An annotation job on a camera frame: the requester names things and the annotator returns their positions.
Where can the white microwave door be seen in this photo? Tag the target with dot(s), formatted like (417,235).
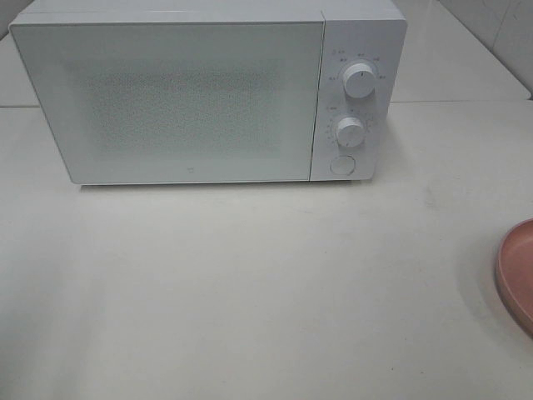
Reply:
(177,103)

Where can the round white door button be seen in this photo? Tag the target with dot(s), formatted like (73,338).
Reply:
(343,165)

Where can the white microwave oven body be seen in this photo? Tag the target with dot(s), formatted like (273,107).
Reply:
(372,31)

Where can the pink round plate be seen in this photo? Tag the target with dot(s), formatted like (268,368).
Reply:
(513,273)

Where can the white timer knob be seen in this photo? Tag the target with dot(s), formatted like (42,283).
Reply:
(350,132)

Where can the white upper power knob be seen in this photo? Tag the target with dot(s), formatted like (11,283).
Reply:
(359,79)

